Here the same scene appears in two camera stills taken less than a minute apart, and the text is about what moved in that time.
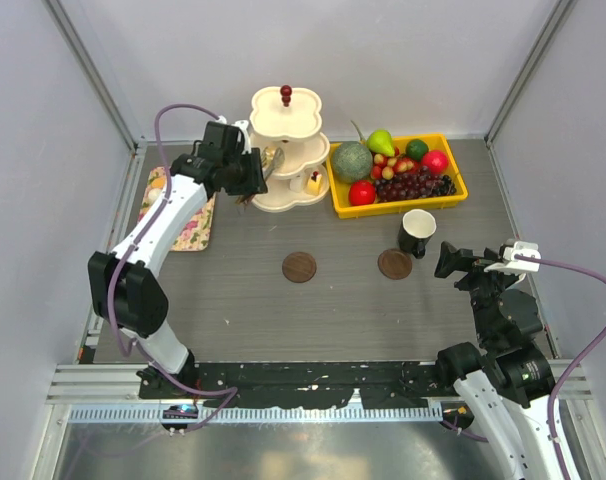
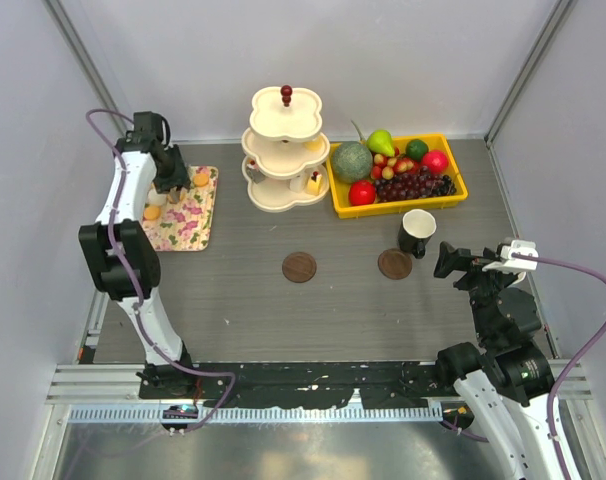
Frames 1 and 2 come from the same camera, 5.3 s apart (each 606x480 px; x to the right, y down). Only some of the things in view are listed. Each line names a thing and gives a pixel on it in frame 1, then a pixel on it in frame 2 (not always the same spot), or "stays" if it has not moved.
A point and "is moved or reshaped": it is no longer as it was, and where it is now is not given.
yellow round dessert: (270, 152) to (312, 146)
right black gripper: (464, 258) stays
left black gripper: (257, 184) to (180, 177)
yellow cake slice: (315, 184) stays
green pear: (380, 141) stays
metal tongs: (279, 156) is moved or reshaped
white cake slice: (295, 185) stays
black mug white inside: (415, 229) stays
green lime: (416, 149) stays
